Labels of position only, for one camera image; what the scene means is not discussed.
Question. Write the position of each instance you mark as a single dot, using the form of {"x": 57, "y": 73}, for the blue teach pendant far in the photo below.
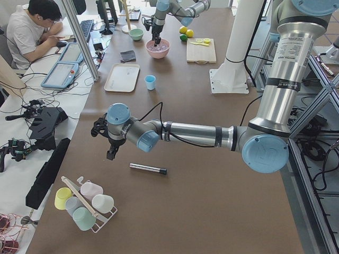
{"x": 71, "y": 53}

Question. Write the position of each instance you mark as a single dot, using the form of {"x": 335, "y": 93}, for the pink bowl of ice cubes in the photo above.
{"x": 159, "y": 51}

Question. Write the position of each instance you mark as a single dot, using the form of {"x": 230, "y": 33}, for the seated man in white shirt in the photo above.
{"x": 32, "y": 31}

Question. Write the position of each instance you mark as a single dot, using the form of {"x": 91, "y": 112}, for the wooden glass drying stand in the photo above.
{"x": 128, "y": 27}

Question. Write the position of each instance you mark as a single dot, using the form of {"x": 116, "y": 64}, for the steel muddler with black tip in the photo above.
{"x": 148, "y": 168}

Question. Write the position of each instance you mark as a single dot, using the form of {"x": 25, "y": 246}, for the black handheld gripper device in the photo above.
{"x": 17, "y": 149}

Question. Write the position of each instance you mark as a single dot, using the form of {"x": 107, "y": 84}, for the white plastic cup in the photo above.
{"x": 103, "y": 203}

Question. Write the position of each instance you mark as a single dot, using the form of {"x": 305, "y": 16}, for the black keyboard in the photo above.
{"x": 86, "y": 27}

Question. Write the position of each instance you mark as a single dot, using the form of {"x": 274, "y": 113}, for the mint green bowl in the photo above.
{"x": 136, "y": 34}

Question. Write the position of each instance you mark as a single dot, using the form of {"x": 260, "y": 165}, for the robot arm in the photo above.
{"x": 169, "y": 7}
{"x": 263, "y": 142}

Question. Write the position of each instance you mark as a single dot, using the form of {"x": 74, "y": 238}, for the mint green plastic cup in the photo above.
{"x": 83, "y": 218}

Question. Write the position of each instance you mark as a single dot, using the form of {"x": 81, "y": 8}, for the yellow plastic knife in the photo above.
{"x": 199, "y": 43}

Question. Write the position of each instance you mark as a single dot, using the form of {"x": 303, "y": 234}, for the blue teach pendant near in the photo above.
{"x": 61, "y": 75}

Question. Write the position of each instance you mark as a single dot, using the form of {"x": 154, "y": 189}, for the wooden cutting board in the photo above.
{"x": 200, "y": 54}

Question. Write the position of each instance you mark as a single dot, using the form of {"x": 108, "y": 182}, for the black computer mouse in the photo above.
{"x": 61, "y": 44}

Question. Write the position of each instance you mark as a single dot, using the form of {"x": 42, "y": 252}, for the whole yellow lemon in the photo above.
{"x": 189, "y": 33}
{"x": 183, "y": 30}

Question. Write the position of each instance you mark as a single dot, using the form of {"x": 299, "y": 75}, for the grey plastic cup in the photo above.
{"x": 72, "y": 204}

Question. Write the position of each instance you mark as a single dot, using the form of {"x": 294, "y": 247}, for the green lime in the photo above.
{"x": 183, "y": 37}

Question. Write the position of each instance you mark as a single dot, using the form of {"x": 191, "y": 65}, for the light blue plastic cup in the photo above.
{"x": 150, "y": 81}

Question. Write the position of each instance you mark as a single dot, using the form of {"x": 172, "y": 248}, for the grey folded cloth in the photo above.
{"x": 127, "y": 56}

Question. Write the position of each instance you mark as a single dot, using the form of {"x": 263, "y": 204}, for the white wire cup rack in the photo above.
{"x": 101, "y": 218}

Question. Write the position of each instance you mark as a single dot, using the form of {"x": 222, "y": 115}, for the blue teach pendant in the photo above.
{"x": 71, "y": 53}
{"x": 61, "y": 75}

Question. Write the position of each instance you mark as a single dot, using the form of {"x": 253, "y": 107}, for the cream rabbit serving tray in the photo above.
{"x": 122, "y": 78}

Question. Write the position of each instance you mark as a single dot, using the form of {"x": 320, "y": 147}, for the black slotted stand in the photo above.
{"x": 43, "y": 127}

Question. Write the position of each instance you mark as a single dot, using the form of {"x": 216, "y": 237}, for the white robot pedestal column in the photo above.
{"x": 231, "y": 77}

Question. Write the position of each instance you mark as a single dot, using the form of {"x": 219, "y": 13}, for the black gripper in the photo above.
{"x": 115, "y": 143}
{"x": 155, "y": 29}

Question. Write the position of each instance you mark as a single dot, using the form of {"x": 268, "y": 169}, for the aluminium frame post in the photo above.
{"x": 75, "y": 26}

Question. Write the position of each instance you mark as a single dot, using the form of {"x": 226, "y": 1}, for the yellow plastic cup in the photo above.
{"x": 61, "y": 196}

